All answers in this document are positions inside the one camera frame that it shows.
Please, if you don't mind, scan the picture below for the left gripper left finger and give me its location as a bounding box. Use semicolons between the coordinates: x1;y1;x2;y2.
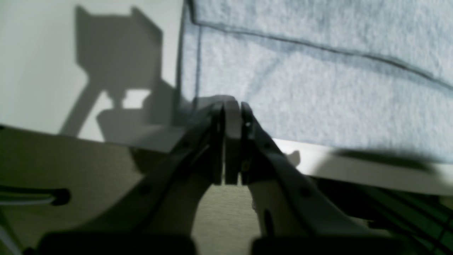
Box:
37;102;225;255

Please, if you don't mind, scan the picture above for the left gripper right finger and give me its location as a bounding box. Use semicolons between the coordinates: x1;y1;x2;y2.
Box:
225;101;406;255

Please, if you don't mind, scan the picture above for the grey T-shirt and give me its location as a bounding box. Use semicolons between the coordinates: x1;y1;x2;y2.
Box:
180;0;452;163

